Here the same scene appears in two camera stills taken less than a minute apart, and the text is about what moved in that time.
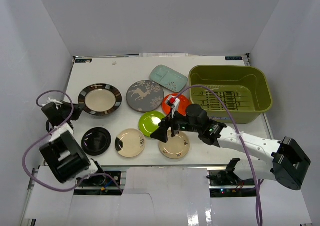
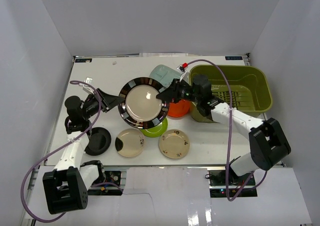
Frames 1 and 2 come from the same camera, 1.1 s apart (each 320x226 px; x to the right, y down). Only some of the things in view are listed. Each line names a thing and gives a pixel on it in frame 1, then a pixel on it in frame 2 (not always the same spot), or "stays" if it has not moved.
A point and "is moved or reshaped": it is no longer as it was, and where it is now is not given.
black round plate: x=96 y=141 stays
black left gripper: x=66 y=107 -> x=102 y=100
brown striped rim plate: x=100 y=99 is moved or reshaped
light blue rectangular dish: x=168 y=77 stays
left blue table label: x=83 y=60 stays
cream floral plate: x=175 y=147 stays
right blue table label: x=233 y=58 stays
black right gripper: x=161 y=134 -> x=172 y=92
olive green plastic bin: x=247 y=89 stays
